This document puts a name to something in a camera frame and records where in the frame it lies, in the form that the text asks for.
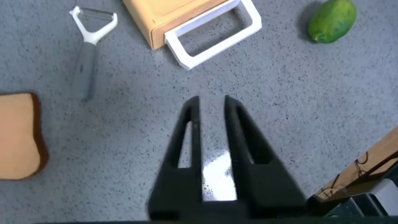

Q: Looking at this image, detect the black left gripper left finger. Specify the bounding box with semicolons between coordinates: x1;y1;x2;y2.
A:
147;95;203;220

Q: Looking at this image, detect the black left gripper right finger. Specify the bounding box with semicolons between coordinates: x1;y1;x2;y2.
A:
224;95;307;218

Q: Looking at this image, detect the yellow drawer with white handle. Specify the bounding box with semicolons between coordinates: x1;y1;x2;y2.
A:
150;0;263;71

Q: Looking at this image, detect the brown crust toast slice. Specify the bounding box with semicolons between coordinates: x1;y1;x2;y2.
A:
0;91;50;181

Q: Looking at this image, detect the green lime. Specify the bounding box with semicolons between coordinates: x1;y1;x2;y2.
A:
307;0;358;44

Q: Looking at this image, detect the grey handled white peeler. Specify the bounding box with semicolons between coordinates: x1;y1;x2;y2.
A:
68;5;119;101

